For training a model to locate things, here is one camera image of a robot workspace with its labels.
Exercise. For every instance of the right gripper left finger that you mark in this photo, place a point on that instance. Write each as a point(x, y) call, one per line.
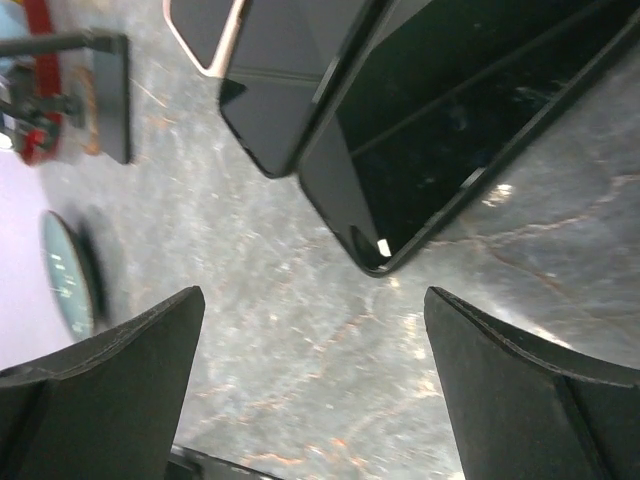
point(107, 407)

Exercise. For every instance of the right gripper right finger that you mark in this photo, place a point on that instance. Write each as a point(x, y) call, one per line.
point(522, 407)

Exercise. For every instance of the black flat-base phone stand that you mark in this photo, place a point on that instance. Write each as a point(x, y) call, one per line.
point(23, 111)

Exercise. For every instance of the black phone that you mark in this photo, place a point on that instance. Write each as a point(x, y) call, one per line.
point(287, 59)
point(447, 93)

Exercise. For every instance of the wooden round-base phone stand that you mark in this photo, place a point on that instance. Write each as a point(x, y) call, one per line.
point(85, 116)

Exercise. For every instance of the blue ceramic plate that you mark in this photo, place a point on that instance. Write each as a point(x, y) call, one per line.
point(73, 276)

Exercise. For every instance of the red round tray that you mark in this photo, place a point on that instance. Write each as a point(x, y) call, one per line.
point(47, 76)

